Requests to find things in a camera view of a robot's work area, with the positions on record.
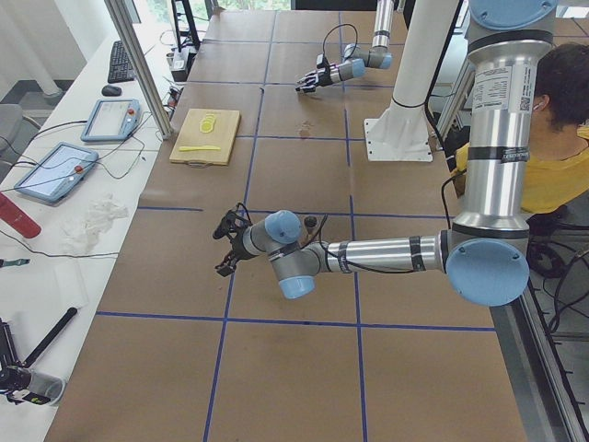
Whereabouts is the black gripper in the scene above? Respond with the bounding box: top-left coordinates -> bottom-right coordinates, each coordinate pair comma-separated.
213,202 -> 253,277
295,53 -> 341,93

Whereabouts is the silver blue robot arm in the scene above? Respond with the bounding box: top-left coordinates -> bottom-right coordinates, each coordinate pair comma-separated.
295,0 -> 394,93
213,1 -> 558,307

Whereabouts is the bamboo cutting board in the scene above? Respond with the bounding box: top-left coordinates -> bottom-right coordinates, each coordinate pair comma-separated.
169,109 -> 240,166

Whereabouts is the yellow plastic knife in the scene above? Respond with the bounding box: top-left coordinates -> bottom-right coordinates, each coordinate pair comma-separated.
179,145 -> 222,152

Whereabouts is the crumpled white tissue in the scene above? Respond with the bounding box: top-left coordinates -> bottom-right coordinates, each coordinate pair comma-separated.
60,193 -> 129,254

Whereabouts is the blue teach pendant far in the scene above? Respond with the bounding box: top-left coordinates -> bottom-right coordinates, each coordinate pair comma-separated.
80,99 -> 141,143

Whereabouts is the blue teach pendant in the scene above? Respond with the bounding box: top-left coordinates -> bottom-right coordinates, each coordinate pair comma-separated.
14,142 -> 98,204
80,99 -> 141,143

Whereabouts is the black keyboard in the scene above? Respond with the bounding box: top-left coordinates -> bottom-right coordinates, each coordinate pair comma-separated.
107,41 -> 135,84

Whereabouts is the blue teach pendant near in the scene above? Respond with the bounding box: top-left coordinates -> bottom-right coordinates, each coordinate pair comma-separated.
14,142 -> 98,204

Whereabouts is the black computer mouse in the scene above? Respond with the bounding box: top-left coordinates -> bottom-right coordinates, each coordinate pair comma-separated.
101,85 -> 122,97

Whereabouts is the red water bottle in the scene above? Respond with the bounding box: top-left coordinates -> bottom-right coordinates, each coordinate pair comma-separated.
1,194 -> 41,238

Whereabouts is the black tripod tool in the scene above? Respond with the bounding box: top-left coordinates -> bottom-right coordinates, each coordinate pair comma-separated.
1,307 -> 78,406

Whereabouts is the person in yellow shirt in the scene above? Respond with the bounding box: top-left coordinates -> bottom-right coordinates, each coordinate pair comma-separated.
448,43 -> 589,215

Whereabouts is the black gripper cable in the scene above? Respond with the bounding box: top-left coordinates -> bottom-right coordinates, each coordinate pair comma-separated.
294,174 -> 466,277
321,23 -> 361,65

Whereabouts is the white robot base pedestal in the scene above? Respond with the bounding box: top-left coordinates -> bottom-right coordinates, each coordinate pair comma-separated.
364,0 -> 462,162

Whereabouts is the aluminium frame post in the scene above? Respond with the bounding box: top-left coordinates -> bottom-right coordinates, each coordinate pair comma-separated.
104,0 -> 173,140

